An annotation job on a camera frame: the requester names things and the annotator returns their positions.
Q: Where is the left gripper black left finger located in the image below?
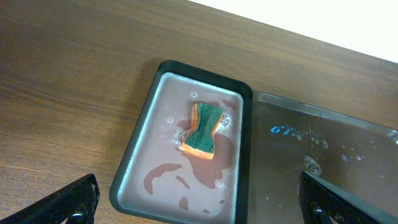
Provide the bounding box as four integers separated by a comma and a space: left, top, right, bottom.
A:
1, 174, 100, 224

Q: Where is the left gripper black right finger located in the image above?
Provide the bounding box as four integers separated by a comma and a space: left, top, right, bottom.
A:
297, 171, 397, 224

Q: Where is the green orange sponge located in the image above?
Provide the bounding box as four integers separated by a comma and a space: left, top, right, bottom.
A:
180, 102, 223, 160

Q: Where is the large brown serving tray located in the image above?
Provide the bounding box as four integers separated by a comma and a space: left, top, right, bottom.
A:
248, 93, 397, 223

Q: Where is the small tray with pink water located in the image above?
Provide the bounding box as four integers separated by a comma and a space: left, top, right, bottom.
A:
109, 60, 253, 223

